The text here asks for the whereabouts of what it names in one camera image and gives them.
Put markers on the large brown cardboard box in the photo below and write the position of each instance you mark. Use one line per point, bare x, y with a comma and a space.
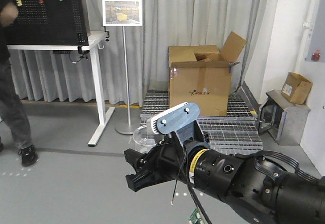
202, 74

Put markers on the metal grating platform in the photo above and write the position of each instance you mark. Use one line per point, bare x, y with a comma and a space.
236, 132

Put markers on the small clear glass beaker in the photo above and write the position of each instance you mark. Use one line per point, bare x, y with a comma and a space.
142, 141

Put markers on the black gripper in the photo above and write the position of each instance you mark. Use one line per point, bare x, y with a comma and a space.
173, 159

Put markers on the small brown cardboard box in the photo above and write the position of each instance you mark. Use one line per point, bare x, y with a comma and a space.
296, 88

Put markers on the green circuit board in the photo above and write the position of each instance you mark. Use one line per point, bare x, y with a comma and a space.
196, 218

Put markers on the grey metal housing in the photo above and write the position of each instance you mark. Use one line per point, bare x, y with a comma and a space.
283, 120

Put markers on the person in dark clothes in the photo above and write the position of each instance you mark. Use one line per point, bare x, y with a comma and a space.
12, 111

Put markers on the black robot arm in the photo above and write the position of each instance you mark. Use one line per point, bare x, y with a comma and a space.
263, 187

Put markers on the framed sign on stand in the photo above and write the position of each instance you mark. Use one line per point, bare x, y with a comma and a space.
123, 13

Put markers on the white standing desk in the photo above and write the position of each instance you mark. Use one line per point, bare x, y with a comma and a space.
93, 47

